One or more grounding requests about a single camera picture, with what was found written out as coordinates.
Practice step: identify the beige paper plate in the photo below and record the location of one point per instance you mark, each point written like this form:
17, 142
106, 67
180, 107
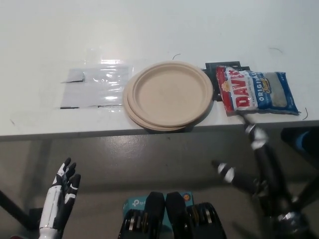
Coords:
149, 126
169, 92

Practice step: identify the clear plastic sheet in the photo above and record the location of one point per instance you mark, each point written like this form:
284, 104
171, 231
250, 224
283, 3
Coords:
82, 92

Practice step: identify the teal cardboard router box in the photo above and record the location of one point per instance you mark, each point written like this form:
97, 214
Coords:
133, 201

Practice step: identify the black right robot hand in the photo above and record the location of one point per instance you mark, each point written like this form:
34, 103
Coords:
266, 159

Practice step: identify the black table leg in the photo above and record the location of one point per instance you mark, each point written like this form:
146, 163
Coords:
12, 209
307, 189

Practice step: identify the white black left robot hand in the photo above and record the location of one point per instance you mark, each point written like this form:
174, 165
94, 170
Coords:
56, 199

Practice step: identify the black blue box under table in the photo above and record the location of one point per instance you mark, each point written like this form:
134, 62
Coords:
304, 142

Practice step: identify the clear plastic film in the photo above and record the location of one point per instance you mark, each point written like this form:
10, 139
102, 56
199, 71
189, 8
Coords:
112, 62

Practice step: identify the black floor plate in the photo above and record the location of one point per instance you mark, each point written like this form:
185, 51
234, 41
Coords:
35, 217

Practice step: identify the red blue sunflower seed bag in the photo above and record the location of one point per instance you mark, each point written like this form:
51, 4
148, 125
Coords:
249, 92

